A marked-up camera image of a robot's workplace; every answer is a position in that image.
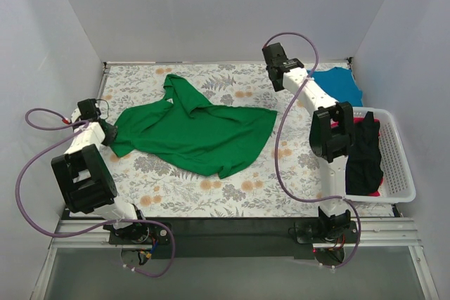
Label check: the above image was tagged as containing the green t shirt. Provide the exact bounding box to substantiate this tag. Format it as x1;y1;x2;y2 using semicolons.
110;74;277;178

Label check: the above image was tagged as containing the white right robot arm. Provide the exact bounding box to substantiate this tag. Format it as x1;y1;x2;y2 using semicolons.
262;43;354;242

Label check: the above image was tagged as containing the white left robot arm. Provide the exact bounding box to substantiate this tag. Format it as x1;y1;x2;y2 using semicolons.
51;119;150;244

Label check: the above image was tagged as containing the folded blue t shirt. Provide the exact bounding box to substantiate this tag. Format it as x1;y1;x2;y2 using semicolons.
313;67;363;107

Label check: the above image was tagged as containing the red t shirt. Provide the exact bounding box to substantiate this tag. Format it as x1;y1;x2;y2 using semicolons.
330;116;383;198

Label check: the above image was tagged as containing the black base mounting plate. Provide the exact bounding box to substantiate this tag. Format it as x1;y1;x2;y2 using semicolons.
108;218;360;261

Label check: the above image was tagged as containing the black t shirt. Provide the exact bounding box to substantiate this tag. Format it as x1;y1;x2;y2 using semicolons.
344;111;385;196

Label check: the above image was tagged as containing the white plastic laundry basket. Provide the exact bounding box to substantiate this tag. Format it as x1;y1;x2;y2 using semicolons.
346;107;416;204

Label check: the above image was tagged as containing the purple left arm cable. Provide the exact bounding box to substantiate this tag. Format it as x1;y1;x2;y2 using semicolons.
15;108;176;278

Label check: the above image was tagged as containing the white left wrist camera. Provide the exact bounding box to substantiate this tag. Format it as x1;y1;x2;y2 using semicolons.
70;107;82;125

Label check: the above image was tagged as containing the aluminium frame rail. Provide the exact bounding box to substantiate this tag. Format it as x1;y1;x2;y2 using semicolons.
51;219;422;249

